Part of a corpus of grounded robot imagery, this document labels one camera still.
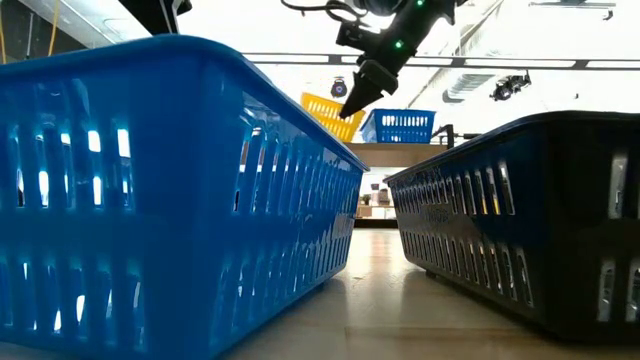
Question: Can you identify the black table edge rail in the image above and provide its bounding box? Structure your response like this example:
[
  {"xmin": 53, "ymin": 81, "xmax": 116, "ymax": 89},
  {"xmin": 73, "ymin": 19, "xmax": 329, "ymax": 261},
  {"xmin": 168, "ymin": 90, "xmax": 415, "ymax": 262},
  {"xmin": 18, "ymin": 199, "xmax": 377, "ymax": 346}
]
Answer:
[{"xmin": 353, "ymin": 218, "xmax": 399, "ymax": 230}]

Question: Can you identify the silver air duct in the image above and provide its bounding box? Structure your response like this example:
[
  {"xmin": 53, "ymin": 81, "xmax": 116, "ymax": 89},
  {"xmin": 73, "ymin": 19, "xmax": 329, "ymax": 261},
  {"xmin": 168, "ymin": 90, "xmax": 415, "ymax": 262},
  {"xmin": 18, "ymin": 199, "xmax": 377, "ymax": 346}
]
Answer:
[{"xmin": 442, "ymin": 73, "xmax": 496, "ymax": 104}]

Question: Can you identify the yellow plastic basket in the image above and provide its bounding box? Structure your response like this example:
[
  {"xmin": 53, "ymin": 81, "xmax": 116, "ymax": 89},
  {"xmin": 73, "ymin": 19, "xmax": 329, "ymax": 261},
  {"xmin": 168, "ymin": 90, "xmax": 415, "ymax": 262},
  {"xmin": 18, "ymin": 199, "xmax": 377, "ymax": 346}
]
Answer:
[{"xmin": 300, "ymin": 92, "xmax": 367, "ymax": 144}]

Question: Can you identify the long ceiling light bar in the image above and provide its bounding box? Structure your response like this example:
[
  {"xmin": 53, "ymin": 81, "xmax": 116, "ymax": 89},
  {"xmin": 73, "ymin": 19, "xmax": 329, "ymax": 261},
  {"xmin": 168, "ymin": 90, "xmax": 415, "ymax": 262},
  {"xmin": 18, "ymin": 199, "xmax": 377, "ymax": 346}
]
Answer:
[{"xmin": 243, "ymin": 52, "xmax": 640, "ymax": 72}]

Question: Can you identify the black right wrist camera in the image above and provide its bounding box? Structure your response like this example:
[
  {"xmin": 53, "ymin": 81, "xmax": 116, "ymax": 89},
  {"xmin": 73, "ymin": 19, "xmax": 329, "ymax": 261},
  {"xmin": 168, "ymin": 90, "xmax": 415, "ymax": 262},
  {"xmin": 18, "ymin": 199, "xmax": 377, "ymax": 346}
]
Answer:
[{"xmin": 335, "ymin": 20, "xmax": 375, "ymax": 54}]

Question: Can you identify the round black ceiling camera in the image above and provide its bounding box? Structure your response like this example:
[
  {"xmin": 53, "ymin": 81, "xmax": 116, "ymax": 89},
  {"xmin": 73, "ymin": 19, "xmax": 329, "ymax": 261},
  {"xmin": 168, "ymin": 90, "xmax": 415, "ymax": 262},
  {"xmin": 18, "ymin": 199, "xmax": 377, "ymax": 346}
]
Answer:
[{"xmin": 329, "ymin": 76, "xmax": 349, "ymax": 100}]

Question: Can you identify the black ceiling spotlight cluster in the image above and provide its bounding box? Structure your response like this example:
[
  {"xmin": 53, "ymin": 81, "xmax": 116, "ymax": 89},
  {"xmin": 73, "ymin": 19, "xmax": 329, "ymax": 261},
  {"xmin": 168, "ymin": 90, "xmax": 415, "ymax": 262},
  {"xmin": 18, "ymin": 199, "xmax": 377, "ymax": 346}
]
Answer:
[{"xmin": 489, "ymin": 71, "xmax": 533, "ymax": 103}]

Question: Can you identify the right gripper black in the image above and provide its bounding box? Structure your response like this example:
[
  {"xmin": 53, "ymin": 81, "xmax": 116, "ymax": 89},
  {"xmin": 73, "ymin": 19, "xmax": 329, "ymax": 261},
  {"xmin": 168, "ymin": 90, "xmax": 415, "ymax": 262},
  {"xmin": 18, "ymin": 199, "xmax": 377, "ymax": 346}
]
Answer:
[{"xmin": 338, "ymin": 18, "xmax": 427, "ymax": 120}]

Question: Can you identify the blue plastic basket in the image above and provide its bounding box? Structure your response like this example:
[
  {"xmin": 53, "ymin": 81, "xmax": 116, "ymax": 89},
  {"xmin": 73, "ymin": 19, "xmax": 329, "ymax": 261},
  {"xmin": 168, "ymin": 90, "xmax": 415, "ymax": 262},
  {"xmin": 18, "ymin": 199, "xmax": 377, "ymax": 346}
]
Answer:
[
  {"xmin": 359, "ymin": 108, "xmax": 437, "ymax": 145},
  {"xmin": 0, "ymin": 33, "xmax": 370, "ymax": 360}
]

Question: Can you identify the black plastic basket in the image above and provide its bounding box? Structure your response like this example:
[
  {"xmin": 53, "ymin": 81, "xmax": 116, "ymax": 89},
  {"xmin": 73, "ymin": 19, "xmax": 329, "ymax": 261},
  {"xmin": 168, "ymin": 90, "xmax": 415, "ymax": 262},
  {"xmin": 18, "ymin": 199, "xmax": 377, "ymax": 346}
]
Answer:
[{"xmin": 383, "ymin": 110, "xmax": 640, "ymax": 344}]

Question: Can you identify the wooden shelf with black frame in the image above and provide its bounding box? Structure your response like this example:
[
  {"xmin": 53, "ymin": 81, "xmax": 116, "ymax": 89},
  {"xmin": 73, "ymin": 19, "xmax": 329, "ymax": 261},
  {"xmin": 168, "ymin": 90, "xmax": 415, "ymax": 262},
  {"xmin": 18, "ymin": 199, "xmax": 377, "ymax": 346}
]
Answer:
[{"xmin": 344, "ymin": 123, "xmax": 457, "ymax": 169}]

